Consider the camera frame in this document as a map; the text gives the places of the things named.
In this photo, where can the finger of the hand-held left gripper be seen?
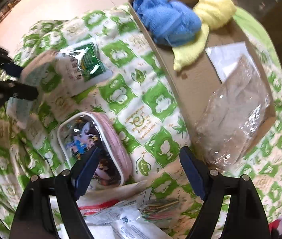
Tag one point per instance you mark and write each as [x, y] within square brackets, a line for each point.
[11, 68]
[19, 92]

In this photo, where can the red cloth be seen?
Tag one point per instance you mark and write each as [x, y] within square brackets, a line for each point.
[275, 229]

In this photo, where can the colourful strips clear packet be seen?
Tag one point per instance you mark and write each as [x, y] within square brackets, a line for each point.
[161, 209]

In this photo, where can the green white printed blanket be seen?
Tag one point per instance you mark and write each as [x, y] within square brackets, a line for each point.
[151, 97]

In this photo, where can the yellow towel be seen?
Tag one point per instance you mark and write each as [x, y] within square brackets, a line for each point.
[213, 10]

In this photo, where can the cartoon print pencil case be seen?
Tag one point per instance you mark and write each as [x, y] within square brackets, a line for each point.
[81, 129]

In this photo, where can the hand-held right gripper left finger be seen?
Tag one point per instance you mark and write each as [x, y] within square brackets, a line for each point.
[87, 171]

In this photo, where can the white green printed packet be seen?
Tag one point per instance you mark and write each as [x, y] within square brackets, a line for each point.
[81, 64]

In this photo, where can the white bag red print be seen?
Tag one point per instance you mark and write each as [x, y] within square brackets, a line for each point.
[121, 194]

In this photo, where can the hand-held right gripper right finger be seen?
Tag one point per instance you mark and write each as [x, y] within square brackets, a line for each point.
[193, 174]

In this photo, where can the plain green sheet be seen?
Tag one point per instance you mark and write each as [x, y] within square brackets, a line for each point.
[255, 27]

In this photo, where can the shallow cardboard box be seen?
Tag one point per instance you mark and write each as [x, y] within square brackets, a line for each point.
[193, 79]

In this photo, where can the blue towel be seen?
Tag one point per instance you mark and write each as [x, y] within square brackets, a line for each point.
[168, 20]

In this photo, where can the beige cloth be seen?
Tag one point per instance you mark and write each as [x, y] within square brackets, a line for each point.
[233, 109]

